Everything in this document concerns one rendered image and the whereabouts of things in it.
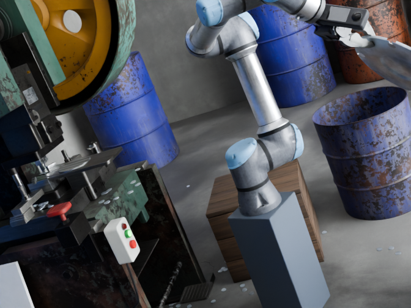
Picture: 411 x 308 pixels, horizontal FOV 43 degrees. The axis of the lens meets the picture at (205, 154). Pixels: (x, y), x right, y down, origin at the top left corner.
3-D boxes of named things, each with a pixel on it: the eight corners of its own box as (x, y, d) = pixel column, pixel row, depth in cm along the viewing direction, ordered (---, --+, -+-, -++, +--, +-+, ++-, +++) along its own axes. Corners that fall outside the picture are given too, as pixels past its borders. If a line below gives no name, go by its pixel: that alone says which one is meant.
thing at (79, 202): (117, 170, 214) (111, 157, 212) (68, 227, 174) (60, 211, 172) (57, 187, 224) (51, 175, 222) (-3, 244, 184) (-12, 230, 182)
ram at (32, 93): (71, 130, 194) (35, 54, 185) (51, 145, 181) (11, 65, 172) (33, 142, 200) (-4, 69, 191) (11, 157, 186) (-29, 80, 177)
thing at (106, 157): (136, 176, 195) (122, 144, 191) (123, 194, 183) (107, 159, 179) (80, 192, 203) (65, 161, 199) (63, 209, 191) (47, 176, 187)
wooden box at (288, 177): (317, 217, 253) (296, 153, 242) (324, 261, 217) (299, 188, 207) (239, 238, 262) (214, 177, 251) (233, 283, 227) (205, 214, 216)
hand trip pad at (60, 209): (82, 220, 162) (71, 200, 160) (73, 231, 157) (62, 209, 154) (63, 225, 164) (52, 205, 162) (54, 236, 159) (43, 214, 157)
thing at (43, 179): (71, 172, 201) (66, 161, 200) (52, 189, 188) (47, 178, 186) (52, 177, 204) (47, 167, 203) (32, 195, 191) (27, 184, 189)
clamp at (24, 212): (50, 199, 188) (37, 174, 185) (26, 223, 173) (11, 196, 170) (37, 203, 190) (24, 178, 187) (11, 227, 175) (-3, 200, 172)
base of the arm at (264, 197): (289, 193, 183) (280, 168, 180) (267, 216, 172) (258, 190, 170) (254, 194, 193) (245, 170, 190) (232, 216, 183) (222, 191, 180)
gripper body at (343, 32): (339, 16, 141) (305, -4, 136) (361, 13, 134) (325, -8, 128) (329, 43, 141) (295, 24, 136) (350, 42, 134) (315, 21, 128)
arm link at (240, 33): (262, 170, 185) (200, 25, 179) (298, 153, 188) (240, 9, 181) (273, 173, 174) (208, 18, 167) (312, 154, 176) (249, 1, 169)
